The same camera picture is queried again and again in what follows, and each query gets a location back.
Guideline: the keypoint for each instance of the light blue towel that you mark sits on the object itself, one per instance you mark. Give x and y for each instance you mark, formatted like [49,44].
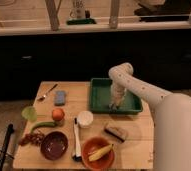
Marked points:
[113,106]

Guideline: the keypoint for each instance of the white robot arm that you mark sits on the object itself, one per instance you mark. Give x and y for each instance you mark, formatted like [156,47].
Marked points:
[172,118]

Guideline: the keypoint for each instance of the green plastic tray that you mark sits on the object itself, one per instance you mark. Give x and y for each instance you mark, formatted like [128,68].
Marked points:
[100,98]

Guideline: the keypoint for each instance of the white cup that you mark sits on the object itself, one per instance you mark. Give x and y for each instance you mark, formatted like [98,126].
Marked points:
[85,119]

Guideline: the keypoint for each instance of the blue sponge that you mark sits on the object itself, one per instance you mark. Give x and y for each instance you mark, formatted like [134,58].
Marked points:
[60,98]

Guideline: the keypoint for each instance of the orange fruit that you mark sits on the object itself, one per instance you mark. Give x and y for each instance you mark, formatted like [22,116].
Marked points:
[58,114]

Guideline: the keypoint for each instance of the wooden block eraser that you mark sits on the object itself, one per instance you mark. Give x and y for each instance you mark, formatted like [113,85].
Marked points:
[116,131]

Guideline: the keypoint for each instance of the metal spoon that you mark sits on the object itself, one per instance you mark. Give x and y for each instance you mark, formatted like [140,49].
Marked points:
[43,97]

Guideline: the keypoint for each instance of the orange bowl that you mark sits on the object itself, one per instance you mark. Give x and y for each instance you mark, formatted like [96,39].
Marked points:
[92,145]

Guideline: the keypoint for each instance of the green book on shelf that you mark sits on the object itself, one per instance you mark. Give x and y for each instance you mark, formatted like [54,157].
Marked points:
[81,21]

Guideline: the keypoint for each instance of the green chili pepper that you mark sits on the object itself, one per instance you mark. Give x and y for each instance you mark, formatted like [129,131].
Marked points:
[43,124]

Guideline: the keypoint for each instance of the yellow corn cob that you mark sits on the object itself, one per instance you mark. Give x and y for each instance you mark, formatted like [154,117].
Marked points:
[96,155]

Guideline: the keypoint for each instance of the green plastic cup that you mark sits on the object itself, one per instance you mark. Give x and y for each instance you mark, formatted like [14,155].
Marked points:
[29,113]

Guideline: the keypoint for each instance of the dark purple bowl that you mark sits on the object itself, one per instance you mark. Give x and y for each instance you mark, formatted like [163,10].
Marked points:
[54,145]

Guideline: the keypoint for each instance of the white mug on shelf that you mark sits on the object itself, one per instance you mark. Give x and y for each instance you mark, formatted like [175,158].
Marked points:
[78,9]

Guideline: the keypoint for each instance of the red dried chili bunch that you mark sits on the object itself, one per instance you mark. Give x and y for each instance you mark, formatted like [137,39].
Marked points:
[32,138]

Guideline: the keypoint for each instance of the black pole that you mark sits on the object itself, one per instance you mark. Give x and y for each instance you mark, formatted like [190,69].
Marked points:
[4,153]

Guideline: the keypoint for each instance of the white handled brush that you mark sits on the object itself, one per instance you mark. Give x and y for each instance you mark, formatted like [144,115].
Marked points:
[77,149]

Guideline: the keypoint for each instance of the wooden shelf rail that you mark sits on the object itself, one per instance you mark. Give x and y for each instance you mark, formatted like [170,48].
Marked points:
[23,17]

